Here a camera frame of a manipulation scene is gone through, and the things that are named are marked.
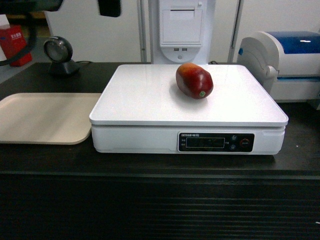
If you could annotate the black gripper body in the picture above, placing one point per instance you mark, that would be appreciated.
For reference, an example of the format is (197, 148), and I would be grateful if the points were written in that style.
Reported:
(109, 8)

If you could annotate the dark red mango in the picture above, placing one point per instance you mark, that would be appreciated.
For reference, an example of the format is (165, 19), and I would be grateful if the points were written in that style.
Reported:
(194, 81)

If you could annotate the black checkout counter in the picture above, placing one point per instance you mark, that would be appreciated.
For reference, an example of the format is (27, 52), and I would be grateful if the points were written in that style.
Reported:
(73, 192)

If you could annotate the black barcode scanner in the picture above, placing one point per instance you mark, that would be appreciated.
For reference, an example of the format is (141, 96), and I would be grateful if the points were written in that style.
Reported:
(60, 52)

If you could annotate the white blue label printer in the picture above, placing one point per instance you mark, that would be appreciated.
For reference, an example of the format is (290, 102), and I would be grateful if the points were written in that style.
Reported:
(285, 63)

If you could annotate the red cardboard box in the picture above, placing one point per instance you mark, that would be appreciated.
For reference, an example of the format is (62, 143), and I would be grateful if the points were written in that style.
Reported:
(11, 40)

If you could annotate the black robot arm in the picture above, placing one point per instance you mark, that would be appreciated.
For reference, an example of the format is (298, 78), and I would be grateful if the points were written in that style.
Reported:
(20, 7)

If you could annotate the white electronic scale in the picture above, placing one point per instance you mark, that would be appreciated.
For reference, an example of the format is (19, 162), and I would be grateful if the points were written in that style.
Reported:
(142, 110)

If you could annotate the white receipt printer stand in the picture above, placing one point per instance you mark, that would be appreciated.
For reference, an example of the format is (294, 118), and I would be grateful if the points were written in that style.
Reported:
(181, 31)

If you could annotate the beige plastic tray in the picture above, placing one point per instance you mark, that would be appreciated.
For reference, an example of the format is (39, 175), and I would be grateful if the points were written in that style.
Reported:
(46, 118)

